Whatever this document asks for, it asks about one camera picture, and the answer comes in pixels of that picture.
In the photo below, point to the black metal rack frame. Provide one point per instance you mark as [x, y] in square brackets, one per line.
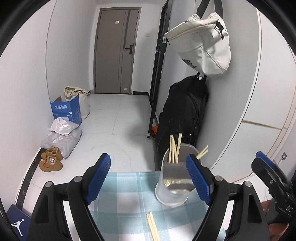
[158, 61]

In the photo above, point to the white plastic parcel bag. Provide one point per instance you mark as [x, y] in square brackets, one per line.
[63, 127]

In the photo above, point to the blue cardboard box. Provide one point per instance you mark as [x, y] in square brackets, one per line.
[67, 109]

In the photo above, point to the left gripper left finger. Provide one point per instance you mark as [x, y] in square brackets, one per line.
[81, 191]

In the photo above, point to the tan suede shoe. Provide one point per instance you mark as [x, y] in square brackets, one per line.
[52, 152]
[50, 162]

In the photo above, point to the grey plastic parcel bag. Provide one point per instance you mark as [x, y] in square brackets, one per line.
[65, 144]

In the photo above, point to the orange object on floor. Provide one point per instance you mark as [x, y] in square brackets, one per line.
[154, 130]

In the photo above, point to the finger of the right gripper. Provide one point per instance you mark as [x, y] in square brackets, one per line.
[269, 172]

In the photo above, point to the wall power socket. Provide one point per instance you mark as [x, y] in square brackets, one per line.
[283, 156]

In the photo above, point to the grey entrance door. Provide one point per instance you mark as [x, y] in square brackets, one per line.
[116, 37]

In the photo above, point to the white Nike shoulder bag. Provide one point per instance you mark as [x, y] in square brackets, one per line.
[203, 44]

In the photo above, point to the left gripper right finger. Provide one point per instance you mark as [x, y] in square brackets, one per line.
[214, 193]

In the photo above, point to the blue Jordan shoe box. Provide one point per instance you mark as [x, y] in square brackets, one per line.
[19, 221]

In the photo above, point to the teal checked tablecloth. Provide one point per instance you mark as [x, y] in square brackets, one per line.
[121, 208]

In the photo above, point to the chopstick in holder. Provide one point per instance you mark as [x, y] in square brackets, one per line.
[170, 150]
[204, 149]
[178, 146]
[174, 150]
[200, 155]

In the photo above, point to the grey divided utensil holder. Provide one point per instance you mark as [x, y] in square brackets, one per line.
[175, 184]

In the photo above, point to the black backpack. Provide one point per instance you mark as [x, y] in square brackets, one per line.
[183, 112]

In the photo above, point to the bamboo chopstick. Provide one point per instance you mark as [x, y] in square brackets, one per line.
[154, 226]
[151, 227]

